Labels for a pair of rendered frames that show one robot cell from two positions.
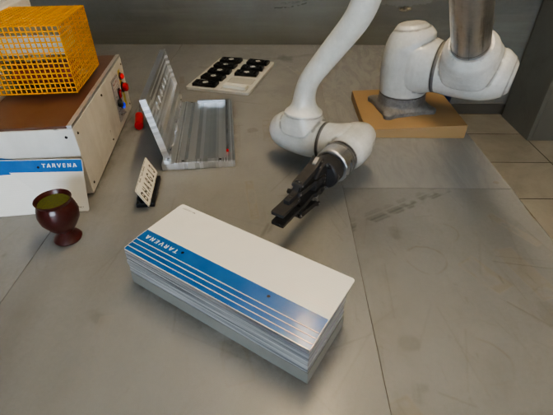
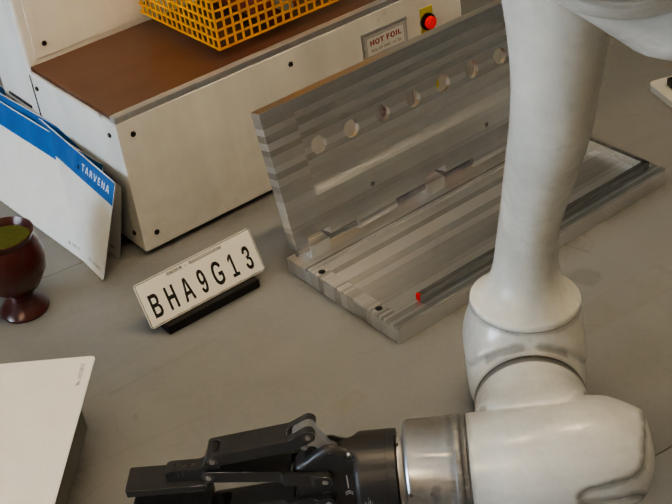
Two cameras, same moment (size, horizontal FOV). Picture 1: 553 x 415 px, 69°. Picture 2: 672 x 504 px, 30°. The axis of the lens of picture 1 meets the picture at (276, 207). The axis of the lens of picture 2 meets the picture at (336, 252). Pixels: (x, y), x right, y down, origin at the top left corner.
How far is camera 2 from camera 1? 0.97 m
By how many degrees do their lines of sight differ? 50
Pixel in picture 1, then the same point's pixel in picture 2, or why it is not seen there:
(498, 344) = not seen: outside the picture
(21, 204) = (50, 216)
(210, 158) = (366, 295)
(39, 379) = not seen: outside the picture
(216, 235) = (30, 444)
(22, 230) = not seen: hidden behind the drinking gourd
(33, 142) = (81, 122)
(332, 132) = (499, 390)
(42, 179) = (77, 190)
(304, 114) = (488, 305)
